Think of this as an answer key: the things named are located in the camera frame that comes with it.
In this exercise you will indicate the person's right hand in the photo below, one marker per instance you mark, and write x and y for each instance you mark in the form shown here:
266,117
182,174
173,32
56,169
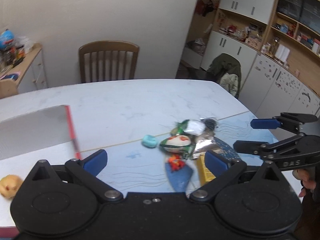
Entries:
307,177

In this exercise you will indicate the yellow small carton box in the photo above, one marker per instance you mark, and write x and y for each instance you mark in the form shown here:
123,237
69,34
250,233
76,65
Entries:
205,175

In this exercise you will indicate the white wall cabinet unit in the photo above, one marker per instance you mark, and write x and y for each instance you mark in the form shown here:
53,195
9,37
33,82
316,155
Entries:
274,57

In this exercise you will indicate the red horse keychain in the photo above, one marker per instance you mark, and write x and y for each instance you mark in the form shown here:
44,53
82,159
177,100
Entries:
176,163

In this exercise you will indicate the wooden side cabinet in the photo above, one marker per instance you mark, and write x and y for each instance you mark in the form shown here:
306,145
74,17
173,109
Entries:
28,76

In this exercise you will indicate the red and white cardboard box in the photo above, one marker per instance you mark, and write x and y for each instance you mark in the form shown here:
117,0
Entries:
38,130

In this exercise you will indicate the green white zongzi plush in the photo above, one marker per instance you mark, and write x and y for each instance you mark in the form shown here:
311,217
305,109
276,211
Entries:
178,144

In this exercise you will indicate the gold foil snack packet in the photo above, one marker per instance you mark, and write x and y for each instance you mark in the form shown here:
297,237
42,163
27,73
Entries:
203,143

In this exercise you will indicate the bag of white beads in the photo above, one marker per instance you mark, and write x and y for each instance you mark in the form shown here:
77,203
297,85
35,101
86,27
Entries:
194,127

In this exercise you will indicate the teal oval case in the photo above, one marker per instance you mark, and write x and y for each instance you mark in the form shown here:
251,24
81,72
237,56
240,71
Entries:
149,141

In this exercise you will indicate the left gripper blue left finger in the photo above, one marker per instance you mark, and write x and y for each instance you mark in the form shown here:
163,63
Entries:
84,173

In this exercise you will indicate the blue globe toy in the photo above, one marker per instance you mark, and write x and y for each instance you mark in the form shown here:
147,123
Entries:
6,38

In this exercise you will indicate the green jacket on chair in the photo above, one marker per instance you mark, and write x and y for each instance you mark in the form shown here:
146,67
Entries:
226,73

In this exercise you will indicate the brown wooden chair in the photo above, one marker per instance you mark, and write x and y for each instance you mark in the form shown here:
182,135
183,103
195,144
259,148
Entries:
107,61

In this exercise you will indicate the bag of black beads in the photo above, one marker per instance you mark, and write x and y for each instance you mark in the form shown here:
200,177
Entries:
210,123

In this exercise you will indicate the yellow pig plush toy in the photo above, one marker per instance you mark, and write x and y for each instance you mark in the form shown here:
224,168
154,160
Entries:
9,185

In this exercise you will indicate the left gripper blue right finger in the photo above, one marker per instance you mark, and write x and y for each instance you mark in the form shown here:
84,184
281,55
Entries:
226,172

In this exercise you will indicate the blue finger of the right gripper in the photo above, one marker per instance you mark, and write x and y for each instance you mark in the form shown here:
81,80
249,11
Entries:
268,151
266,123

